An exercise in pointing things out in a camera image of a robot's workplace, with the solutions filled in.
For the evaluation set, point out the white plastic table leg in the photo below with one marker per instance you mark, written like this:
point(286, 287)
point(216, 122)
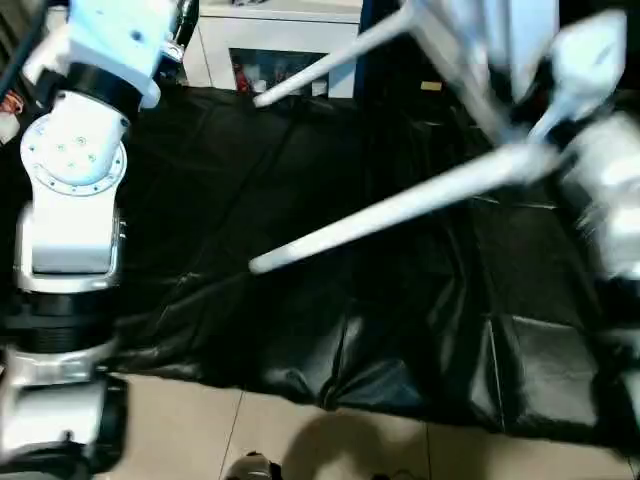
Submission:
point(325, 60)
point(400, 205)

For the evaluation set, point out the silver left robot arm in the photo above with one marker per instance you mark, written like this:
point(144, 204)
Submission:
point(75, 200)

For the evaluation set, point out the red box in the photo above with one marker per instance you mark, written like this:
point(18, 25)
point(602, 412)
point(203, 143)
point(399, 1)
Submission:
point(242, 76)

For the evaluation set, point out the white glass-door cabinet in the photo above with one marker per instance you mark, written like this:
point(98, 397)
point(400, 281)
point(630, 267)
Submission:
point(280, 30)

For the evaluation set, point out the small white jar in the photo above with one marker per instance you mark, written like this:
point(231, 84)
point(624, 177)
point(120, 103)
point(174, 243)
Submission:
point(260, 86)

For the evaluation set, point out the dark furniture with brass label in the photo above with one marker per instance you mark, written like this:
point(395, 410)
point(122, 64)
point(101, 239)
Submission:
point(400, 65)

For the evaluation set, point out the blue vertical panel edge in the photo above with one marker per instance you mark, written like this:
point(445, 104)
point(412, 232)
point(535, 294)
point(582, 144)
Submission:
point(366, 50)

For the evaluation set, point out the red orange clothes hangers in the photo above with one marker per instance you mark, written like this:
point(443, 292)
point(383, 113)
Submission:
point(14, 104)

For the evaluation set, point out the black plastic mat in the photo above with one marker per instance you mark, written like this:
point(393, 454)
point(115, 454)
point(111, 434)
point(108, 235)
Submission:
point(300, 225)

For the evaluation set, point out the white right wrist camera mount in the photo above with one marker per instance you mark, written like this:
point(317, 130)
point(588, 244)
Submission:
point(585, 65)

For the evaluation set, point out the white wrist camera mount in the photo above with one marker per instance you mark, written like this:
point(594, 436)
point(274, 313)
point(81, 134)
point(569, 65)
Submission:
point(585, 65)
point(115, 40)

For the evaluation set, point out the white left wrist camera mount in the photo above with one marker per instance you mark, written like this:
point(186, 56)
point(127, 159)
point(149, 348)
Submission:
point(115, 40)

